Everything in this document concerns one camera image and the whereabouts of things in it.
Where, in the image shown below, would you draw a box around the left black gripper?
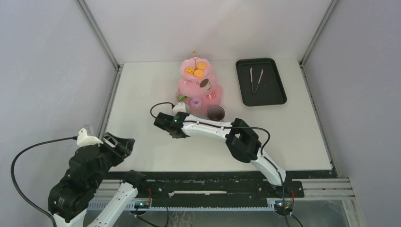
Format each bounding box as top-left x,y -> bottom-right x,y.
91,130 -> 135,187

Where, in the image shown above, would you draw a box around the green striped cake slice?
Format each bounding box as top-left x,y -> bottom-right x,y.
176,93 -> 188,102

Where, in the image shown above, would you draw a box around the pink frosted sprinkle donut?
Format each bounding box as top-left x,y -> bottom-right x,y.
190,98 -> 203,109

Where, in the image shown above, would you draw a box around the purple mug with black handle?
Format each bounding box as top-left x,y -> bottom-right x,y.
206,105 -> 226,122

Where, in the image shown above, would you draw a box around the pink three-tier cake stand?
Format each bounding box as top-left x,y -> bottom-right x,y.
176,51 -> 223,115

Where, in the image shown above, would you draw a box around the chocolate round cookie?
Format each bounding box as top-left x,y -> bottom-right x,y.
199,79 -> 211,90

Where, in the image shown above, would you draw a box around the yellow round biscuit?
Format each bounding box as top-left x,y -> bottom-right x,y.
184,67 -> 195,75
196,61 -> 208,70

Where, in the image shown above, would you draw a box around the pink-tipped metal tongs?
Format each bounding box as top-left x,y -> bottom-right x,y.
250,68 -> 264,96

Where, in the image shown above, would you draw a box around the black serving tray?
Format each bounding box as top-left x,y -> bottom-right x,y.
235,58 -> 287,107

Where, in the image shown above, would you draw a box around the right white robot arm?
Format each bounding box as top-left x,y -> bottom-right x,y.
153,112 -> 292,197

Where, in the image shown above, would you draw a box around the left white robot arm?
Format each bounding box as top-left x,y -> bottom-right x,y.
48,129 -> 148,227

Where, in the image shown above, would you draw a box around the red striped candy treat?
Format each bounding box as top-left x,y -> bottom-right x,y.
207,91 -> 216,99

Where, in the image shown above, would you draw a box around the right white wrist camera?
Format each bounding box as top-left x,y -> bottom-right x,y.
171,102 -> 191,115

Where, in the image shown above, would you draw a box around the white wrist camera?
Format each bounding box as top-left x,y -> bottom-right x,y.
171,102 -> 191,115
77,125 -> 103,147

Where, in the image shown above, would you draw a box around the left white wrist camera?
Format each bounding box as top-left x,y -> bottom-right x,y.
77,125 -> 103,147

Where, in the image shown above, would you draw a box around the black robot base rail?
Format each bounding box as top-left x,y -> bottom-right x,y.
138,171 -> 305,208

